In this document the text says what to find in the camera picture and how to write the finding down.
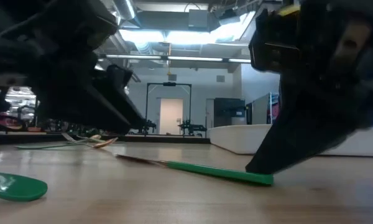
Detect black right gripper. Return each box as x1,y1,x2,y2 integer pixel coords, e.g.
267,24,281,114
281,0,373,127

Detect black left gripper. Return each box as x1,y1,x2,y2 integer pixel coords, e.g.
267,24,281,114
0,34,135,135

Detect green-handled gold knife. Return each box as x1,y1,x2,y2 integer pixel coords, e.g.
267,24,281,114
116,153,275,187
61,133,96,144

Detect large green-handled gold spoon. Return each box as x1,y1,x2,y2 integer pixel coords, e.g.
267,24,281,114
0,171,48,202

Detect shelf with pink bins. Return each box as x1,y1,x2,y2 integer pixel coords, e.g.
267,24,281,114
269,92,281,125

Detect long ceiling light strip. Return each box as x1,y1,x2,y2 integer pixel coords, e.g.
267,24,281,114
104,54,252,63

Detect white cutlery tray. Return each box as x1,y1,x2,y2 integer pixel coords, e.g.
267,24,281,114
208,123,373,158

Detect white door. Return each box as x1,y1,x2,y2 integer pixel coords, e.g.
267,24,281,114
159,98,184,136

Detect red background equipment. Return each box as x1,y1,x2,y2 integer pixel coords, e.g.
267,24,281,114
0,111,24,131

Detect grey ceiling box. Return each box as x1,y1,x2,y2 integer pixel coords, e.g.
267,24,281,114
187,8,211,29

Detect black gantry frame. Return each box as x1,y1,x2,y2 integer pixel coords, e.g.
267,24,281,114
145,82,193,137

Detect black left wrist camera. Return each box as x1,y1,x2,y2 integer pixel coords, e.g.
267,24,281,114
0,0,119,54

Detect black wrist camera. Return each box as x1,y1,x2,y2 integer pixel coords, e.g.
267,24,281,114
0,0,119,54
248,4,302,75

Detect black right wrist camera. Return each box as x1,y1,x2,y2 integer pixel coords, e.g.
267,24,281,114
248,4,302,75

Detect round silver ceiling duct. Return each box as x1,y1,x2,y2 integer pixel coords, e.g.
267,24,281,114
111,0,138,20

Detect black table frame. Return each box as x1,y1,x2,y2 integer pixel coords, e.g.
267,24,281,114
0,133,211,146

